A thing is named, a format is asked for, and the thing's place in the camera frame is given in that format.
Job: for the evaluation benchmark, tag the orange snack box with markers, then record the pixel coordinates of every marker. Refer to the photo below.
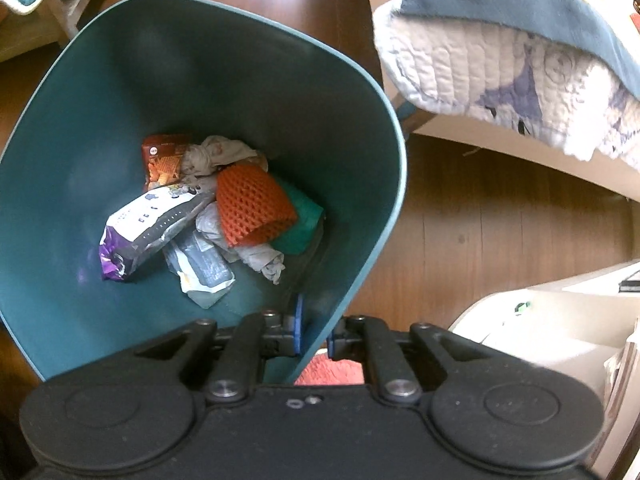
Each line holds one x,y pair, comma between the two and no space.
162,160

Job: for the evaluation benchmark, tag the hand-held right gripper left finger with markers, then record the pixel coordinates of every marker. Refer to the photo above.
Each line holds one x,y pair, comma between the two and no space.
298,325

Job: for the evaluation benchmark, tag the crumpled white tissue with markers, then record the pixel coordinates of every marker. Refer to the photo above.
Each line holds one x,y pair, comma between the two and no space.
220,152

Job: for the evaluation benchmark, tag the clear plastic wrapper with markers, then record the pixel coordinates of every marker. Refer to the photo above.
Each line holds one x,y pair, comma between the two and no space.
205,265

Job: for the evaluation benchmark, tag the red rug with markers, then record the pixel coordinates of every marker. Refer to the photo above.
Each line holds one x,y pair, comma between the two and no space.
327,372

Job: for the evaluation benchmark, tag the beige bed frame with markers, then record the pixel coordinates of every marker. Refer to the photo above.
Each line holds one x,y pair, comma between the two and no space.
525,157

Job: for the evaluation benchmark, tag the dark book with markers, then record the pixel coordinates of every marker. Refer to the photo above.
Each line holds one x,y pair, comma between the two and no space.
630,280

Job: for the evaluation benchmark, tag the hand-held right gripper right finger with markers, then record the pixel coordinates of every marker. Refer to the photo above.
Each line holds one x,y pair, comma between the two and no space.
345,342

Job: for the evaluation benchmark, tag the green packet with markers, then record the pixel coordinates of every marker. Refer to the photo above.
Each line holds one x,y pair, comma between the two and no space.
300,220

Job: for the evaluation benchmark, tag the purple white snack bag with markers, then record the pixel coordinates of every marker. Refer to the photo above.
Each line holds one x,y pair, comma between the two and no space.
150,225

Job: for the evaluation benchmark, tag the orange foam net sleeve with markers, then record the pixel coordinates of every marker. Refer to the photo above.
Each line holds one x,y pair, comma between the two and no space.
250,200

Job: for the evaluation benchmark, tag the crumpled white paper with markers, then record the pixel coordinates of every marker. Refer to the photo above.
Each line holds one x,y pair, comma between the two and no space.
260,260

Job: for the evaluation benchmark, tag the teal plastic waste bin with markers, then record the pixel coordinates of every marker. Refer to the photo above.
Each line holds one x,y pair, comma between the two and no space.
100,110

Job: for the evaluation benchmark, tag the white cabinet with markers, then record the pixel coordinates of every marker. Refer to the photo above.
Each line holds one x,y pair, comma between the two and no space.
565,320

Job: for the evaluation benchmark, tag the wooden chair with cushion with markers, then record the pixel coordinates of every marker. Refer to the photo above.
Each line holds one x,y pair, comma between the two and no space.
60,15

